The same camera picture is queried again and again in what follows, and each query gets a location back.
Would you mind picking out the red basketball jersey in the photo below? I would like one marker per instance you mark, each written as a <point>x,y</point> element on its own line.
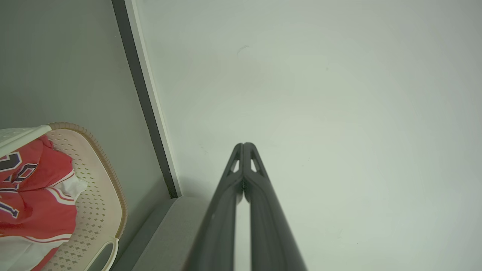
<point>41,203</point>

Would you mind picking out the grey and white baseboard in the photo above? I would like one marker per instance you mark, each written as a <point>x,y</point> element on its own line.
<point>150,113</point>

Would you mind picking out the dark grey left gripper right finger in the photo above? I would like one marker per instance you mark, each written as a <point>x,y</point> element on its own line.
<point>269,233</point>

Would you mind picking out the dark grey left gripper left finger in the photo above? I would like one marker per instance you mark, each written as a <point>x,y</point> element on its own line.
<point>218,226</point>

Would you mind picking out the cream perforated laundry basket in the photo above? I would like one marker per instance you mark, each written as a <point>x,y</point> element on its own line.
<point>103,210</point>

